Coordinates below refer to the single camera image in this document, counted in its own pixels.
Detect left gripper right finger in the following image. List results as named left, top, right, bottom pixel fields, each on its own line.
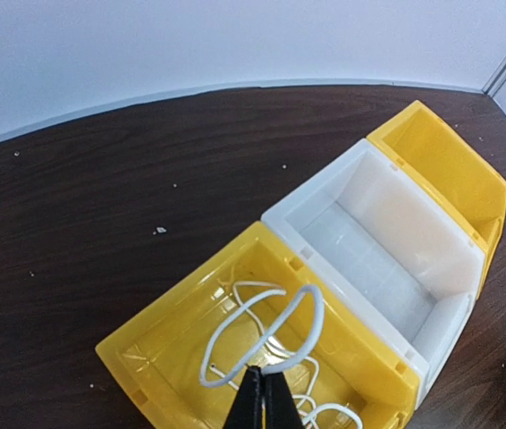
left=264, top=373, right=304, bottom=429

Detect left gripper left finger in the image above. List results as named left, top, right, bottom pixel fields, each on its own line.
left=223, top=366, right=262, bottom=429

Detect thick white cable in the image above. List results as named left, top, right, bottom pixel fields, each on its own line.
left=198, top=281, right=366, bottom=429

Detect left yellow plastic bin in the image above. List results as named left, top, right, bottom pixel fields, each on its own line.
left=96, top=223, right=419, bottom=428

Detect yellow plastic bin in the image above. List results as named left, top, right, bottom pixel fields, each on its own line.
left=96, top=223, right=419, bottom=428
left=359, top=101, right=506, bottom=299

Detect white plastic bin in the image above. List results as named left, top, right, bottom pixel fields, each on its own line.
left=261, top=139, right=485, bottom=401

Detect right yellow plastic bin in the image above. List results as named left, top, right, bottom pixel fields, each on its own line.
left=359, top=101, right=506, bottom=299

